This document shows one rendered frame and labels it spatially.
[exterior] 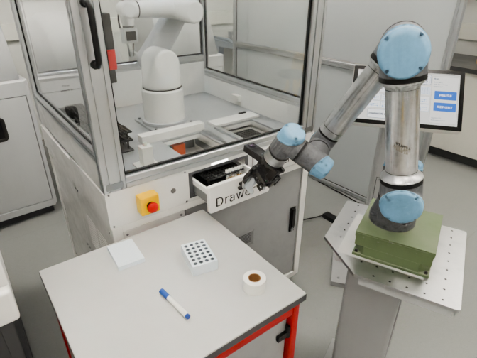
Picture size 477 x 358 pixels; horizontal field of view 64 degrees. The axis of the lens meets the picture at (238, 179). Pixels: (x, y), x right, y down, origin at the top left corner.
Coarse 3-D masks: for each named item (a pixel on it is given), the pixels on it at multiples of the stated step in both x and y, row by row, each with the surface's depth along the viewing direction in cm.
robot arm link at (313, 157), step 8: (312, 144) 119; (320, 144) 119; (304, 152) 113; (312, 152) 114; (320, 152) 115; (328, 152) 120; (296, 160) 115; (304, 160) 114; (312, 160) 113; (320, 160) 113; (328, 160) 114; (304, 168) 116; (312, 168) 114; (320, 168) 113; (328, 168) 113; (320, 176) 115
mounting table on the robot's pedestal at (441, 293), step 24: (336, 240) 137; (456, 240) 137; (360, 264) 125; (432, 264) 126; (456, 264) 126; (384, 288) 118; (408, 288) 116; (432, 288) 116; (456, 288) 116; (456, 312) 109
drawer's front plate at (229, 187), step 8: (240, 176) 144; (216, 184) 138; (224, 184) 139; (232, 184) 142; (256, 184) 150; (208, 192) 137; (216, 192) 139; (224, 192) 141; (232, 192) 144; (248, 192) 149; (256, 192) 152; (264, 192) 155; (208, 200) 139; (224, 200) 143; (240, 200) 148; (208, 208) 141; (216, 208) 142
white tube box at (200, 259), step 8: (200, 240) 130; (184, 248) 126; (192, 248) 127; (200, 248) 126; (208, 248) 126; (184, 256) 126; (192, 256) 123; (200, 256) 122; (208, 256) 122; (192, 264) 119; (200, 264) 119; (208, 264) 120; (216, 264) 122; (192, 272) 119; (200, 272) 120
